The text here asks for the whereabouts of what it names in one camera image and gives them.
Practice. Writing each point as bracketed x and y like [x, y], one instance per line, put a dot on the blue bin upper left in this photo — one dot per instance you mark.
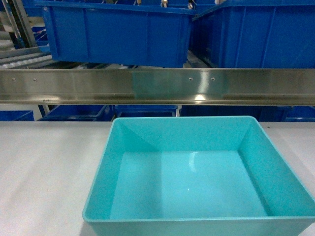
[97, 32]

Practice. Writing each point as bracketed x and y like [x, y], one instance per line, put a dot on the blue bin lower middle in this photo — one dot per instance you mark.
[136, 111]

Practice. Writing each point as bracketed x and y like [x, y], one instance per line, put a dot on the blue bin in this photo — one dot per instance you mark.
[136, 111]
[80, 113]
[261, 113]
[97, 32]
[256, 34]

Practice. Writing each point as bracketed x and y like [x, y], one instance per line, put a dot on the blue bin upper right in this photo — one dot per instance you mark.
[256, 34]

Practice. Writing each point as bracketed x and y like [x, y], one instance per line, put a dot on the stainless steel shelf rail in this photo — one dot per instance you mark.
[283, 87]

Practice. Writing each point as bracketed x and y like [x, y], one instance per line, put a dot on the roller conveyor track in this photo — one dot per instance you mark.
[12, 59]

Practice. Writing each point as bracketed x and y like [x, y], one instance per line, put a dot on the blue bin lower right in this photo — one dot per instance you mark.
[261, 113]

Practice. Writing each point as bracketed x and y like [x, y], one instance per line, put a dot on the teal plastic bin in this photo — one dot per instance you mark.
[195, 176]

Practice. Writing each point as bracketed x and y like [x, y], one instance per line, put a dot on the blue bin lower left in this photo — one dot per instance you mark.
[80, 113]

